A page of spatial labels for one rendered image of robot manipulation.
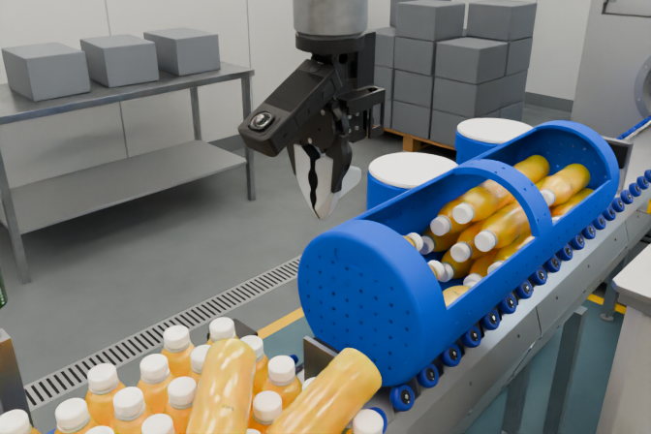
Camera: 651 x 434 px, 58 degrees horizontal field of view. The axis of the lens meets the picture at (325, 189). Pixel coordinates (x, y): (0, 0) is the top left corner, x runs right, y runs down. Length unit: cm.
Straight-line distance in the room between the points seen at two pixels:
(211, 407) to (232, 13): 421
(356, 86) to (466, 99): 397
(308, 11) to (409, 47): 426
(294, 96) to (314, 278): 53
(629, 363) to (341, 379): 57
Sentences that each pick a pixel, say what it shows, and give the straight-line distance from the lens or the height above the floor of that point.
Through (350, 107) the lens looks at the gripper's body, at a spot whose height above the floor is 151.
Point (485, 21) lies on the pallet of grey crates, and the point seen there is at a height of 106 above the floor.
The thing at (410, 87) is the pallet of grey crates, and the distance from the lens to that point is 489.
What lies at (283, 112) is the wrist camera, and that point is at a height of 152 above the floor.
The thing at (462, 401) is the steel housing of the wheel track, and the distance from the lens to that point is 122.
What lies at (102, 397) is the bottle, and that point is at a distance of 94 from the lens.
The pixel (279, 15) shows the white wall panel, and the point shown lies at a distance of 508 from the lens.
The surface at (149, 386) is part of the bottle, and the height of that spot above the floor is 107.
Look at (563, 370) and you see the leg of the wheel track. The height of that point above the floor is 40.
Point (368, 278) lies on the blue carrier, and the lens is 96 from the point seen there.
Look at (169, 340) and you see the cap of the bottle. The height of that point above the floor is 110.
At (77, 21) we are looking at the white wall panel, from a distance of 419.
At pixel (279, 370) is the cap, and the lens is 89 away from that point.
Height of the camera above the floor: 168
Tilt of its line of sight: 23 degrees down
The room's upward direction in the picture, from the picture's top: straight up
